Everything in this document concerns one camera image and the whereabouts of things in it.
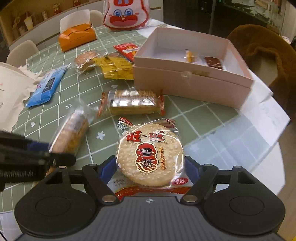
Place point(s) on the small yellow candy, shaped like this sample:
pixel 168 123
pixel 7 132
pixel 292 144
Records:
pixel 190 56

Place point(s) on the rabbit face plastic bag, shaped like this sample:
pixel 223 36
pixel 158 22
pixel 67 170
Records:
pixel 125 14

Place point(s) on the blue snack packet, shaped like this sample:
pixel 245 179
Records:
pixel 47 86

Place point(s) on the white paper sheet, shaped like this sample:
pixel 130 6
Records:
pixel 262 109

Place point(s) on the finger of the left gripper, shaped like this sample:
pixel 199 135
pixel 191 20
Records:
pixel 19 150

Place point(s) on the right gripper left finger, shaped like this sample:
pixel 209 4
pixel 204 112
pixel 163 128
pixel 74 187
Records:
pixel 96 180

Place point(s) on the beige dining chair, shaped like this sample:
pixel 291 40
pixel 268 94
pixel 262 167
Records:
pixel 96 18
pixel 21 53

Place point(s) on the green checkered tablecloth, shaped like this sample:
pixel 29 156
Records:
pixel 209 132

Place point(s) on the orange tissue pack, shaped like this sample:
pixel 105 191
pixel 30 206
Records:
pixel 76 30

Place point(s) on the yellow snack packets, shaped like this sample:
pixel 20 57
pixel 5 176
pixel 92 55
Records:
pixel 115 67

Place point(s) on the square cracker stack pack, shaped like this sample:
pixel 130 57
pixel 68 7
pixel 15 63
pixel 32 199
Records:
pixel 130 102

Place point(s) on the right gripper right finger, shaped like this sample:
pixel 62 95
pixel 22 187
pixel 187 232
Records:
pixel 202 178

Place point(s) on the white paper bag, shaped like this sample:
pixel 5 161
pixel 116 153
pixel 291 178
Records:
pixel 17 84

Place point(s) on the red snack packet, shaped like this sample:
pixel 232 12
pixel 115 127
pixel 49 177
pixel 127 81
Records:
pixel 128 50

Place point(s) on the long biscuit roll pack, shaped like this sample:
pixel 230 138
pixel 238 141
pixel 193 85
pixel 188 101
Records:
pixel 72 131

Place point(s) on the brown fuzzy blanket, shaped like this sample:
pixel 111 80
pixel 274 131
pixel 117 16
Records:
pixel 269 56

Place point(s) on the small dark chocolate packet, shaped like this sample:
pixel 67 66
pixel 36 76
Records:
pixel 213 62

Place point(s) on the round bread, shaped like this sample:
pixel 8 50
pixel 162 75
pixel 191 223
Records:
pixel 84 61

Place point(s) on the round rice cracker pack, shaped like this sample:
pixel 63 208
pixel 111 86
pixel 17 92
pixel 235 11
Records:
pixel 150 159

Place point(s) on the pink cardboard box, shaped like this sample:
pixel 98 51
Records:
pixel 160 65

